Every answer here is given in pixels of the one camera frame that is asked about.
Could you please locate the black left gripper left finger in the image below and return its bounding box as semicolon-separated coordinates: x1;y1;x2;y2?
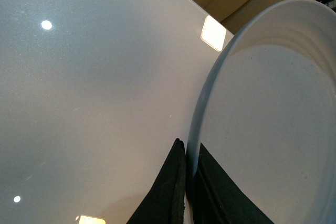
128;138;186;223

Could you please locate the white round plate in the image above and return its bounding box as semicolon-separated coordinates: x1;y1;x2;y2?
187;0;335;223

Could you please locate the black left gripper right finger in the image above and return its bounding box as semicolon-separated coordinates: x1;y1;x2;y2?
192;145;272;223

